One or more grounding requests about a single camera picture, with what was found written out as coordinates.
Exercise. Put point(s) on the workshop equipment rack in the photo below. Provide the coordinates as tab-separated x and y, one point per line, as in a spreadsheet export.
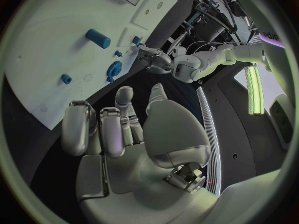
210	28

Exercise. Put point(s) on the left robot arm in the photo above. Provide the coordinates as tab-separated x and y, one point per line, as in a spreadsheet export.
205	63

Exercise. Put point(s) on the long blue peg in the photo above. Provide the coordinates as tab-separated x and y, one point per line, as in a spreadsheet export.
98	38

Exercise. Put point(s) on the glowing light bar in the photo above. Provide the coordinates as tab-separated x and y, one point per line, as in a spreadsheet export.
257	89

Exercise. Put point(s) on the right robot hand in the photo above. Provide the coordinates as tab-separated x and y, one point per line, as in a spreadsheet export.
172	130

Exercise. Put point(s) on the small blue peg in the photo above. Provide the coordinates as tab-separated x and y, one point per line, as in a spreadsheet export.
118	53
110	80

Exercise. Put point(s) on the white task board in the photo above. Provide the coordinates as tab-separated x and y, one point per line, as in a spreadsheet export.
58	31

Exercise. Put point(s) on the blue block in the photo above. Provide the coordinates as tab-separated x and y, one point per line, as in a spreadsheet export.
136	39

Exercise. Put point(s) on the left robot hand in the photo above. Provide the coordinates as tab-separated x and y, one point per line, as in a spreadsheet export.
161	61

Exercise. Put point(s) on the short blue peg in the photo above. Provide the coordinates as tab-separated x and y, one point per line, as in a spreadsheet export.
66	78

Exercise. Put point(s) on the blue gear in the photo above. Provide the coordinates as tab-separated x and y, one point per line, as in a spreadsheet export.
115	68

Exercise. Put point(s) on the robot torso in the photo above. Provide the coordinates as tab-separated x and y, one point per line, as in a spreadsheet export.
233	134

